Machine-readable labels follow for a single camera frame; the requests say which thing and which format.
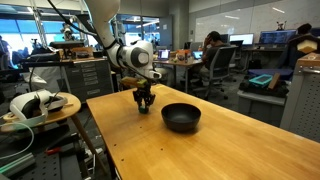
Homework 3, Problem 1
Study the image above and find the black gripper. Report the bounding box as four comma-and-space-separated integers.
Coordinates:
132, 85, 157, 114

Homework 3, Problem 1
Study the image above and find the green block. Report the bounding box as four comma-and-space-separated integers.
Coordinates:
138, 105, 150, 115

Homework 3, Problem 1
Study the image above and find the black bowl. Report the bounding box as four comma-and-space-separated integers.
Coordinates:
160, 102, 202, 132

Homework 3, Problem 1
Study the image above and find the wooden office desk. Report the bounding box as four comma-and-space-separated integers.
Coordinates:
152, 57, 205, 94

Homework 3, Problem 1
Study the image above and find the open laptop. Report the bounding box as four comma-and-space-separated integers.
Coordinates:
192, 50, 204, 61
157, 48, 172, 62

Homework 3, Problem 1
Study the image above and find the grey drawer cabinet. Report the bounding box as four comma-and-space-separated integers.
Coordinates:
61, 58, 115, 103

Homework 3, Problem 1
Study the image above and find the round wooden side table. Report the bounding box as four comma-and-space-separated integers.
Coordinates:
0, 92, 108, 176

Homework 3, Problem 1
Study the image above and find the grey office chair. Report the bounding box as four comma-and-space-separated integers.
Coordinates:
192, 45, 238, 101

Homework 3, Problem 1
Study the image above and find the seated person dark shirt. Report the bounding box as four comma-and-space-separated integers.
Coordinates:
199, 30, 235, 79

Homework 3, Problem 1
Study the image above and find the black bag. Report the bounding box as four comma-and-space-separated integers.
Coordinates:
238, 79, 290, 99

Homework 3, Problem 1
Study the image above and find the white VR headset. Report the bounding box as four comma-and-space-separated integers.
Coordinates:
9, 88, 68, 123

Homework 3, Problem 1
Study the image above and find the grey plastic storage bin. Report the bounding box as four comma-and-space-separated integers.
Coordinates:
236, 89, 288, 128

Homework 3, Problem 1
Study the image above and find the teal flat box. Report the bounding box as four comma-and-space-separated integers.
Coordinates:
248, 73, 274, 89

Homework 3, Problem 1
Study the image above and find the black perforated breadboard table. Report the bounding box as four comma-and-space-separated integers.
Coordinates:
0, 132, 88, 180

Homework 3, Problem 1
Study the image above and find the brown cardboard piece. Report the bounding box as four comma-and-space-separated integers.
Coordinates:
267, 72, 282, 91

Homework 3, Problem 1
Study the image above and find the aluminium extrusion bar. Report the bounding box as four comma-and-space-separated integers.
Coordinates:
0, 152, 36, 178

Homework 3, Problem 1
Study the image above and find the wide desktop monitor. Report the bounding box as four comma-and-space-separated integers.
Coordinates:
258, 29, 298, 45

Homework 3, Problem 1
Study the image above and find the grey tool cabinet wooden top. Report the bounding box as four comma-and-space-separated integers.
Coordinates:
279, 52, 320, 144

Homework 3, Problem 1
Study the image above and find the open cardboard box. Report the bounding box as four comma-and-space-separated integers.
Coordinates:
296, 38, 320, 55

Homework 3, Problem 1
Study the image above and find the beige wrist camera box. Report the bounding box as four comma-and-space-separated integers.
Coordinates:
119, 76, 148, 89

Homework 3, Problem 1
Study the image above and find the black stereo camera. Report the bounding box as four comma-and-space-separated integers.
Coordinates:
48, 40, 86, 50

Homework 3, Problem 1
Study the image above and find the black orange-handled clamp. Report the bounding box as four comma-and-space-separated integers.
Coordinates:
44, 145, 73, 157

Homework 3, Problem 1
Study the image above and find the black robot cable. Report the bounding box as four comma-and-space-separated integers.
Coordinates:
46, 0, 101, 38

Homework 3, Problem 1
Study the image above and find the white cable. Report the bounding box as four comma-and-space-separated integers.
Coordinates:
0, 121, 36, 161

